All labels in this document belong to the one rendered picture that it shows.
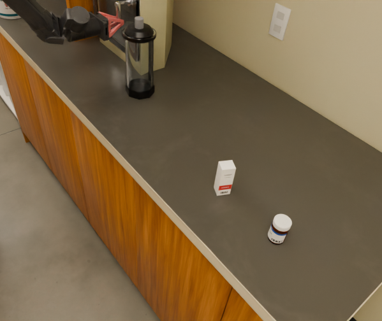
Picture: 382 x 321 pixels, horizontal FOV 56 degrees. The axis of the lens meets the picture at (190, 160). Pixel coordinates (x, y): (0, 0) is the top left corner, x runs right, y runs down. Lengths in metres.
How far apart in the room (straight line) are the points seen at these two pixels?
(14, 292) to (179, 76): 1.26
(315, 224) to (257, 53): 0.79
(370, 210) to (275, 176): 0.27
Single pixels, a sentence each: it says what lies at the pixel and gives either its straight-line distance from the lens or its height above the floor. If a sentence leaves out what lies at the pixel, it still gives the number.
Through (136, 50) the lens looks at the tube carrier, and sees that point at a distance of 1.21.
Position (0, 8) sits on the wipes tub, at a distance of 1.93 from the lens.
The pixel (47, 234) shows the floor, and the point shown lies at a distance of 2.11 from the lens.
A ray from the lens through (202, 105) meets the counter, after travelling 1.29.
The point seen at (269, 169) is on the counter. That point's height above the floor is 0.94.
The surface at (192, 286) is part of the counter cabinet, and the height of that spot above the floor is 0.64.
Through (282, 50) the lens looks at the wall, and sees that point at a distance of 1.46.
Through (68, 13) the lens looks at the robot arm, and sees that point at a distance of 1.21.
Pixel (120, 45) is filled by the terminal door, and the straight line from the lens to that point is 1.49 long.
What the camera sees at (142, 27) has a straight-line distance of 1.22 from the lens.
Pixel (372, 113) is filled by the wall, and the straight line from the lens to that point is 1.33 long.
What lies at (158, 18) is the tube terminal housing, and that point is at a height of 1.14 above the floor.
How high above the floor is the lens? 1.68
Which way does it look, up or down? 44 degrees down
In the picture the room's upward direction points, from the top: 7 degrees clockwise
